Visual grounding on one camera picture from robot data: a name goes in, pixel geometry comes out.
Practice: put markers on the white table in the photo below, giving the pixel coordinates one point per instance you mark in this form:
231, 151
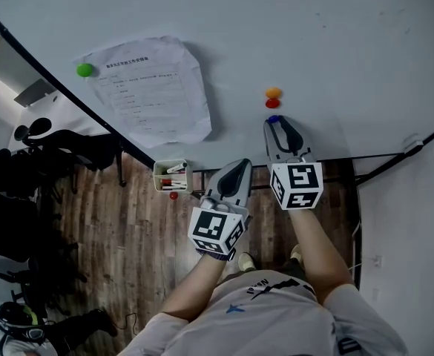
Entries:
75, 117

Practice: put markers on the white pen holder box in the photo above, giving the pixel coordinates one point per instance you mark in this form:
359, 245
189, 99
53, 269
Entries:
188, 176

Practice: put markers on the blue round magnet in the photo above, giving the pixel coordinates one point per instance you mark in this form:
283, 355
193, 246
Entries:
273, 118

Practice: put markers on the green round magnet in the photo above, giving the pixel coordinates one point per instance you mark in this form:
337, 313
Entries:
84, 69

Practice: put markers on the crumpled printed paper sheet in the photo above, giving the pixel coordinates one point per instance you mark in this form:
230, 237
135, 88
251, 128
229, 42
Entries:
153, 91

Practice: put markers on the white whiteboard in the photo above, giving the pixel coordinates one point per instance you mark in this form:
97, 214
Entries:
276, 32

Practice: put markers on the black capped marker pen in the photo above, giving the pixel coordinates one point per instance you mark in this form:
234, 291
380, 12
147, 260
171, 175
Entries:
176, 168

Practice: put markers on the person's right shoe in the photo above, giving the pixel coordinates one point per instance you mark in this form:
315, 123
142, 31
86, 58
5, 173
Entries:
297, 253

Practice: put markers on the person's left shoe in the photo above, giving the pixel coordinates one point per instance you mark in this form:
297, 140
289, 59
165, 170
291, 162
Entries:
246, 262

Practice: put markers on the person's left forearm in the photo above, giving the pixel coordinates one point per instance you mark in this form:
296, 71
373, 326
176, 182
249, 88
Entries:
198, 287

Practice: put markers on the person's grey t-shirt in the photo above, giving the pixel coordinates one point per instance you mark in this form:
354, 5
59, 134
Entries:
268, 321

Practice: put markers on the purple wrist band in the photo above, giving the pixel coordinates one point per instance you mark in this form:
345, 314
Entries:
216, 255

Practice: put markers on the black office chair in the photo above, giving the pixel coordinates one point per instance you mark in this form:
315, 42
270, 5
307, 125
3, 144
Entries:
9, 221
64, 150

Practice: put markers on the person's shoe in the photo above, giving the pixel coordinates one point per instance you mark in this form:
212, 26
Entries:
246, 262
297, 253

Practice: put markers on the red round magnet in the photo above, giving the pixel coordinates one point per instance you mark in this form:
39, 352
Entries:
272, 103

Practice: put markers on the red capped marker pen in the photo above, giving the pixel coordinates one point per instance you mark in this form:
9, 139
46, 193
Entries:
172, 181

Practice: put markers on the black helmet with goggles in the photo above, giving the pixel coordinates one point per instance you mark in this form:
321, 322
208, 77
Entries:
14, 319

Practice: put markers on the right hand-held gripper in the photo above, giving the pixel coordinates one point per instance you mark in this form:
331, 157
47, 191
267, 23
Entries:
297, 185

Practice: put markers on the black bag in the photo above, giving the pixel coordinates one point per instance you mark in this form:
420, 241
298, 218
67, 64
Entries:
79, 328

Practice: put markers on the orange round magnet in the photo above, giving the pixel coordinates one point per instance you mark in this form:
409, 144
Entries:
273, 92

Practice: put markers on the small red magnet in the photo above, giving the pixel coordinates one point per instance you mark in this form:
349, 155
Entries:
173, 196

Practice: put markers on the person's right forearm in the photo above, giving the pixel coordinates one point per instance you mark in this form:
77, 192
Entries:
318, 250

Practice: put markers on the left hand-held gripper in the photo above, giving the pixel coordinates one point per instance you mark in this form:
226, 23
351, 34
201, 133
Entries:
216, 224

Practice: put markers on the grey laptop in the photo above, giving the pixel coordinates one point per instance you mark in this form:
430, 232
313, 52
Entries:
35, 93

